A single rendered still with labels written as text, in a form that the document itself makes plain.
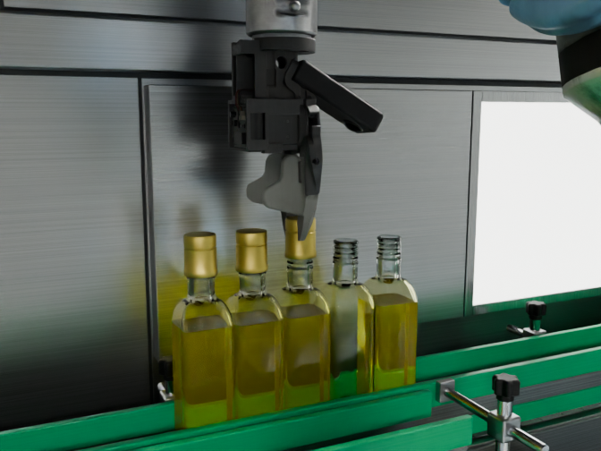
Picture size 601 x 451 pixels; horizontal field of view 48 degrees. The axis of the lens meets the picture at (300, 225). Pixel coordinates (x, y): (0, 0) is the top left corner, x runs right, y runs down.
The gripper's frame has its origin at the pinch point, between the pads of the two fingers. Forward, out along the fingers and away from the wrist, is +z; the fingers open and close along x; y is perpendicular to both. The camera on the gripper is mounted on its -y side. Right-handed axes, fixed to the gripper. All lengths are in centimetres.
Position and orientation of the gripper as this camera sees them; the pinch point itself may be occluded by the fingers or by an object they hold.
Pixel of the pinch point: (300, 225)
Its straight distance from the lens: 74.8
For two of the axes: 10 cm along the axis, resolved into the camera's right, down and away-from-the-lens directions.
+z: 0.0, 9.9, 1.6
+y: -9.3, 0.6, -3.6
